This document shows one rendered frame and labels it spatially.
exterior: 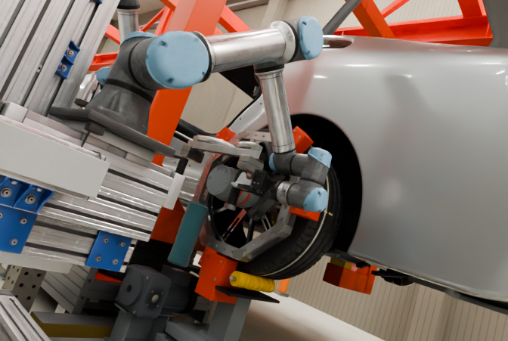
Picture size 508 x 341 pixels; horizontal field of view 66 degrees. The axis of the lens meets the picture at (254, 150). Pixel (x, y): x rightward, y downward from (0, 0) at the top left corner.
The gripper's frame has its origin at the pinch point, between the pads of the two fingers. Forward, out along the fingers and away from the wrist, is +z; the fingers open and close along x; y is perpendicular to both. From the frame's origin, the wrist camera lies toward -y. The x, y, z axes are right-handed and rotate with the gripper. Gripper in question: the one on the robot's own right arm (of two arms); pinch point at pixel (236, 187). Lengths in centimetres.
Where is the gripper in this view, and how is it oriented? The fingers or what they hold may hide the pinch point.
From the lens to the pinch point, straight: 141.8
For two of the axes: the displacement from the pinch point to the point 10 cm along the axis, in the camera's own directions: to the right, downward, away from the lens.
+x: -6.0, -3.6, -7.2
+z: -7.3, -1.1, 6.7
